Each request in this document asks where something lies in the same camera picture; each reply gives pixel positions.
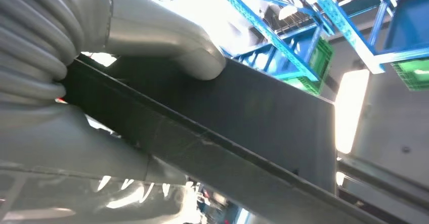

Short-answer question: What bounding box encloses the green plastic crate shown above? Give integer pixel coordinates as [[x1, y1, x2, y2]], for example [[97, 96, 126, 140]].
[[390, 57, 429, 92], [285, 36, 336, 96]]

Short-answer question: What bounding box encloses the white round ceiling lamp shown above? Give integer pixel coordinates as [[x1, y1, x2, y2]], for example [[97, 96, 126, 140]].
[[277, 5, 299, 21]]

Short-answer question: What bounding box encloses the bright rectangular ceiling light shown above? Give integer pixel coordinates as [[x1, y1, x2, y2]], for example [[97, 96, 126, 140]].
[[334, 69, 370, 155]]

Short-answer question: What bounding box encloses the blue metal shelf rack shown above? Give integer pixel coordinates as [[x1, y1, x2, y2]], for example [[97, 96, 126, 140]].
[[207, 0, 429, 93]]

